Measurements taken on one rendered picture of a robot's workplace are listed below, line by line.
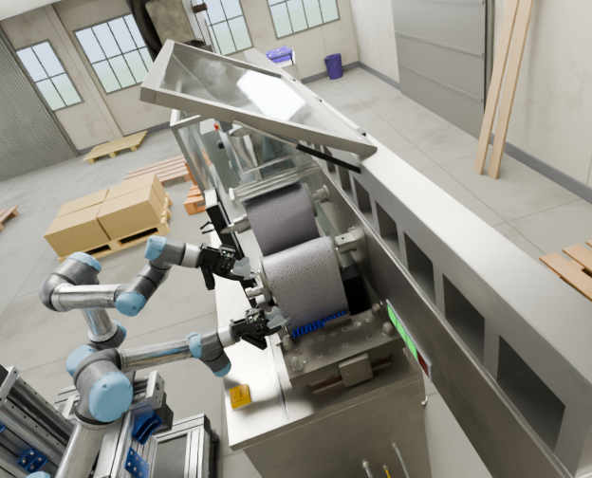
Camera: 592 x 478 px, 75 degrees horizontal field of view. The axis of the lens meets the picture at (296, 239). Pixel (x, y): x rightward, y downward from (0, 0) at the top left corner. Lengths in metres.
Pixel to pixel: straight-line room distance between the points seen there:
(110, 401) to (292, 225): 0.81
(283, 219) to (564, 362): 1.08
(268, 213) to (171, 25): 6.41
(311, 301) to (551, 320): 0.93
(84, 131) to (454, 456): 8.86
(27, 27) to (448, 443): 9.09
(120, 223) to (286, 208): 3.45
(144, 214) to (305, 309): 3.44
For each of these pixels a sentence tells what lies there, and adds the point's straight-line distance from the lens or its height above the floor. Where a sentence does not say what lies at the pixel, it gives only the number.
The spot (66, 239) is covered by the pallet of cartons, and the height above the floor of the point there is 0.34.
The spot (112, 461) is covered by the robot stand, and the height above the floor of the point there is 0.73.
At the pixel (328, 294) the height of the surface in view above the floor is 1.13.
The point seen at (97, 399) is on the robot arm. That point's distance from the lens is 1.24.
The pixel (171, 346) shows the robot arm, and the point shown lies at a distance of 1.49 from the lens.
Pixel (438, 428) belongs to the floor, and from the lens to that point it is 2.34.
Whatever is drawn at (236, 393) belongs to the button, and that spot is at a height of 0.92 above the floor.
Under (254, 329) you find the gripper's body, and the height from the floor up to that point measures 1.13.
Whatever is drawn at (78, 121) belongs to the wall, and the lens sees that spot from 9.58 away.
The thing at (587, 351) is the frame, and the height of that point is 1.65.
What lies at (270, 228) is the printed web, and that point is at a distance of 1.44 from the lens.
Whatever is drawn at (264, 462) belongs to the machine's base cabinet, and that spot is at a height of 0.74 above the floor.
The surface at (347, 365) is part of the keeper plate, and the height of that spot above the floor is 1.02.
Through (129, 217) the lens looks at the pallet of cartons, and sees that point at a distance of 4.67.
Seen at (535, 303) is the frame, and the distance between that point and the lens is 0.58.
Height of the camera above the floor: 2.07
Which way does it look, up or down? 34 degrees down
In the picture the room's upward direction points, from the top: 18 degrees counter-clockwise
